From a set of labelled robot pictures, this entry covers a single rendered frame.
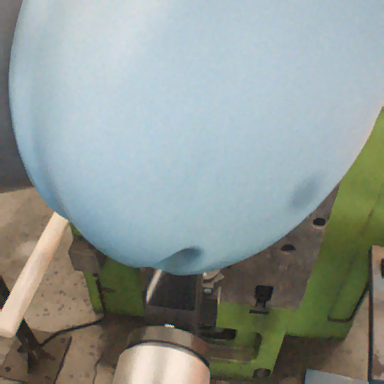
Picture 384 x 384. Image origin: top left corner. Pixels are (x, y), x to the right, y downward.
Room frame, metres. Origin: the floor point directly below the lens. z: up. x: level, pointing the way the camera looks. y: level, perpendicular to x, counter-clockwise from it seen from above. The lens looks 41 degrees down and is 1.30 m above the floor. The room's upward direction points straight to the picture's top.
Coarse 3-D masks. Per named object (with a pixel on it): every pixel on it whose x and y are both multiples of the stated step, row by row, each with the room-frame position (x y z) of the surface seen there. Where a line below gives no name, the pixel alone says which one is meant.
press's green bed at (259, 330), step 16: (224, 304) 0.56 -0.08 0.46; (240, 304) 0.56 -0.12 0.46; (256, 304) 0.56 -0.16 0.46; (224, 320) 0.56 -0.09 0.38; (240, 320) 0.56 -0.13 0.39; (256, 320) 0.55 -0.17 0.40; (272, 320) 0.54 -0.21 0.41; (288, 320) 0.54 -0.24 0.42; (208, 336) 0.62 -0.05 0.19; (224, 336) 0.62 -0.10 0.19; (240, 336) 0.60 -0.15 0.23; (256, 336) 0.59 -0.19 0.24; (272, 336) 0.55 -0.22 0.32; (224, 352) 0.59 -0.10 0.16; (240, 352) 0.59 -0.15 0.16; (256, 352) 0.56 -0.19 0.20; (272, 352) 0.54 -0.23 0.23; (224, 368) 0.56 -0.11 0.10; (240, 368) 0.56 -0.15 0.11; (256, 368) 0.55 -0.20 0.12; (272, 368) 0.55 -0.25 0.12
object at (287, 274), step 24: (336, 192) 0.53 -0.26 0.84; (312, 216) 0.54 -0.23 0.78; (288, 240) 0.54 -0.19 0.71; (312, 240) 0.54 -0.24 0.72; (240, 264) 0.56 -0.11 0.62; (264, 264) 0.55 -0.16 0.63; (288, 264) 0.54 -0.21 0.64; (312, 264) 0.53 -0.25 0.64; (240, 288) 0.55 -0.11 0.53; (264, 288) 0.56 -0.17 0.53; (288, 288) 0.54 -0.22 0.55
